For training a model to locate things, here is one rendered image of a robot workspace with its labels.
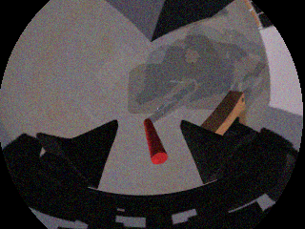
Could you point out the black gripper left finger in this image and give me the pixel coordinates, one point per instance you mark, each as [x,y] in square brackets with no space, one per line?
[86,153]

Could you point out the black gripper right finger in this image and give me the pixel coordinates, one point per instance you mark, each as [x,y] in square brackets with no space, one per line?
[210,151]

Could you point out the red peg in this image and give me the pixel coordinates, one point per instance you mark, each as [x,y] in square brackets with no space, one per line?
[157,150]

